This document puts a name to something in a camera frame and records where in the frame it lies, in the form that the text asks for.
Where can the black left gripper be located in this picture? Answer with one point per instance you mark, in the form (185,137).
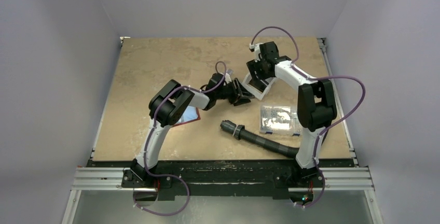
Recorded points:
(239,100)

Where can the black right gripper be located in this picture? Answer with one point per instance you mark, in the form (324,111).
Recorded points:
(256,70)

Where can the red leather card holder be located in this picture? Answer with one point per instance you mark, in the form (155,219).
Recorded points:
(190,114)

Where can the white plastic tray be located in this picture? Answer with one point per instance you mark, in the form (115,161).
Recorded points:
(254,90)

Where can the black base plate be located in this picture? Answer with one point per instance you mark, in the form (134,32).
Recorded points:
(168,168)

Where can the clear plastic screw box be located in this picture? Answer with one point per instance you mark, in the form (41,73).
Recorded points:
(278,119)

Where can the aluminium frame rail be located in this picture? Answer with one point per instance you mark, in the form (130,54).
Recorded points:
(106,178)

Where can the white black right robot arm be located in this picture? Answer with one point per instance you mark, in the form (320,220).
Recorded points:
(316,107)

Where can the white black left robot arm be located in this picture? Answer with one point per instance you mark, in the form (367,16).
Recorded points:
(168,106)

